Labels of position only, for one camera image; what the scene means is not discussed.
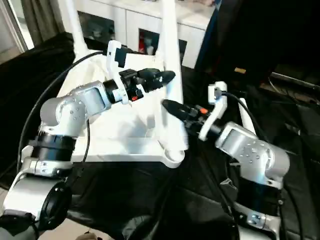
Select grey robot left foot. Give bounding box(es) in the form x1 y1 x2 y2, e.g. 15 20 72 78
76 232 98 240

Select dark metal pole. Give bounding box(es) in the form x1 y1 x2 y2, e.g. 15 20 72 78
271 71 320 89

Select white glass-door cabinet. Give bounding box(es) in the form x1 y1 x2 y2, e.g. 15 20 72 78
63 0 216 70

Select white plastic table leg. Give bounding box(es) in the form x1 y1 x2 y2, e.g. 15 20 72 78
238 97 259 138
154 0 190 153
65 0 91 55

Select grey curtain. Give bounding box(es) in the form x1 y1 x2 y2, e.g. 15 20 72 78
21 0 65 45

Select black camera cable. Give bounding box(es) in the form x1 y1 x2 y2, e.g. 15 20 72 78
216 90 305 240
17 51 109 176

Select red bottle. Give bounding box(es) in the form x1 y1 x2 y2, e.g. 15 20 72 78
139 32 147 55

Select white plastic table top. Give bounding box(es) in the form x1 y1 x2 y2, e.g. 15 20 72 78
57 48 187 169

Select black right camera cable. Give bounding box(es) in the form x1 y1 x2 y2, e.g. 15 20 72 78
216 90 305 240

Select black left camera cable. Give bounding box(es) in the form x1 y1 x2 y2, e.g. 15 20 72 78
17 51 109 176

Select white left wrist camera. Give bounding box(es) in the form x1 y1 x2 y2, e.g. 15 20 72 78
104 39 133 105

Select black mat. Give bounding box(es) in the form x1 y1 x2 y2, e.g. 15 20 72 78
0 31 320 240

